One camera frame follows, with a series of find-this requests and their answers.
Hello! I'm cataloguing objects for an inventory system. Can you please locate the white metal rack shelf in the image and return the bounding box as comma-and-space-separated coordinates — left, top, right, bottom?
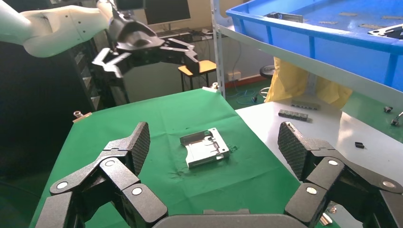
217, 23, 403, 109

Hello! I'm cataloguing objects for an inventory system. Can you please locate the cluttered dark desk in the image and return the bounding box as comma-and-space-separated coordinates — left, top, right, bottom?
154, 27, 218, 43

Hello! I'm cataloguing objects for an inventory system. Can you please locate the black equipment rack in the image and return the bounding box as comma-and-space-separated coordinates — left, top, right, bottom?
67, 38, 130, 111

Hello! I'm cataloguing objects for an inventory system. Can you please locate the white perforated rack post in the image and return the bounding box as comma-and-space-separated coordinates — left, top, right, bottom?
211, 0, 227, 98

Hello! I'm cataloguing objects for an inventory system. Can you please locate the grey stamped metal part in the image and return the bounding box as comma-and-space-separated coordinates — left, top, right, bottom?
264, 11, 306, 23

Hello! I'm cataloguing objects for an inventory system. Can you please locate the black round stool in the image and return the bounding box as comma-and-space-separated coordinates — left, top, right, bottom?
259, 64, 276, 79

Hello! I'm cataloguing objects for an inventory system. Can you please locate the chrome stool base with casters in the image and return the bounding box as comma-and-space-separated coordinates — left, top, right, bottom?
383, 106, 403, 127

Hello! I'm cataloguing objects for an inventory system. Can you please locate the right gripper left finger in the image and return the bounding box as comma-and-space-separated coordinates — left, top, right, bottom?
34, 121, 168, 228

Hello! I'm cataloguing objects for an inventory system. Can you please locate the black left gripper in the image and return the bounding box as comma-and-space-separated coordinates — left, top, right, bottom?
92, 14, 201, 79

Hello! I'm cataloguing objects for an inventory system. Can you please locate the blue cable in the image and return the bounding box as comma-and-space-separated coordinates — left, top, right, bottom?
234, 89, 262, 105

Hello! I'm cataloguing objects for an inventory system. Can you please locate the flat sheet metal plate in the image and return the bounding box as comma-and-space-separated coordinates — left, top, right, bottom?
367, 25, 403, 40

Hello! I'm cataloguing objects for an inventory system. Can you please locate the yellow plastic bag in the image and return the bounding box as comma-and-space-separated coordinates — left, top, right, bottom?
265, 57, 354, 109

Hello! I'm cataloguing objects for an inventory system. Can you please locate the sheet metal part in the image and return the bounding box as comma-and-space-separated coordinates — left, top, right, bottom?
179, 127, 231, 170

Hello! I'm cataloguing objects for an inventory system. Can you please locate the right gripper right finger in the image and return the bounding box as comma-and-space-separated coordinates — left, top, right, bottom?
278, 121, 403, 228

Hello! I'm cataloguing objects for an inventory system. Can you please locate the silver binder clip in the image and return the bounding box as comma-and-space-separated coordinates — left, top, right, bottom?
318, 204, 338, 227
73, 110, 93, 124
202, 82, 220, 94

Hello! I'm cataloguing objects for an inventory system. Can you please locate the white table sheet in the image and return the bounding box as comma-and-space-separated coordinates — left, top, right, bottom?
235, 100, 403, 228

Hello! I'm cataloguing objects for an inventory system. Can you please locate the wooden top stool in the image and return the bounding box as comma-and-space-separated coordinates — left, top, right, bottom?
178, 59, 218, 92

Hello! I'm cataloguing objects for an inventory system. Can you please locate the grey metal connector strip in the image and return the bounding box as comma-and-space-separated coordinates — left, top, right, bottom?
278, 109, 312, 123
290, 100, 322, 111

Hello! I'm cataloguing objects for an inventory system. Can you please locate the black computer monitor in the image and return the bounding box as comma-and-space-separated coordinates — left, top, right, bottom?
143, 0, 192, 26

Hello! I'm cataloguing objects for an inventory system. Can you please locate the blue plastic bin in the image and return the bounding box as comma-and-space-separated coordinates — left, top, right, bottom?
226, 0, 403, 92

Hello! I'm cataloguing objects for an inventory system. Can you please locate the green table cloth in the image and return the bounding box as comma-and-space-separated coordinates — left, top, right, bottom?
29, 88, 341, 228

